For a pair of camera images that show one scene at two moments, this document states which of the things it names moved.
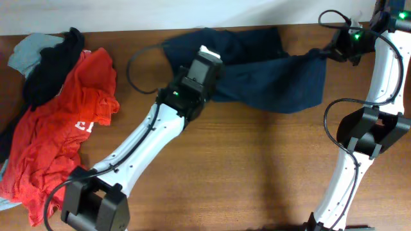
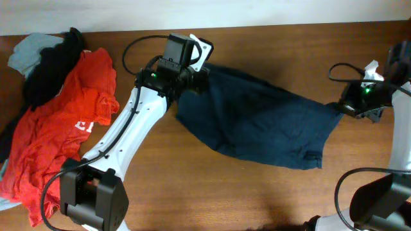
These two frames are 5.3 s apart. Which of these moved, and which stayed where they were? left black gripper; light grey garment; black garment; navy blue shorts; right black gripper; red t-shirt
Moved: left black gripper; navy blue shorts; right black gripper
Stayed: black garment; red t-shirt; light grey garment
